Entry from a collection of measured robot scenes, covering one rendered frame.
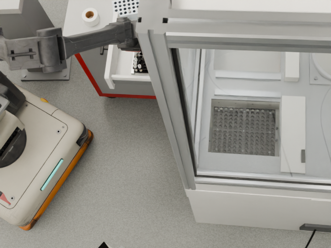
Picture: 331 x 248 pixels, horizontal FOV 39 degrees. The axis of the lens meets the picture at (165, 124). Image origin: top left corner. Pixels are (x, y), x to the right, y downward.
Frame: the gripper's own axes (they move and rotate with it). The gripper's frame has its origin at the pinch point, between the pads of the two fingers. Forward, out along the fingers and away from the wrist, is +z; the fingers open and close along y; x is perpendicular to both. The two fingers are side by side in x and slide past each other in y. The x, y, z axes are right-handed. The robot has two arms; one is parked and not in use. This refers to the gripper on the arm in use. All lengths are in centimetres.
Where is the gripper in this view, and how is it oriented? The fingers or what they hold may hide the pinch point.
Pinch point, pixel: (136, 49)
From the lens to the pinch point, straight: 181.0
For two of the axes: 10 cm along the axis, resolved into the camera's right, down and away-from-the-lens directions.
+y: -9.9, -0.6, 1.5
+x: -0.9, 9.7, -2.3
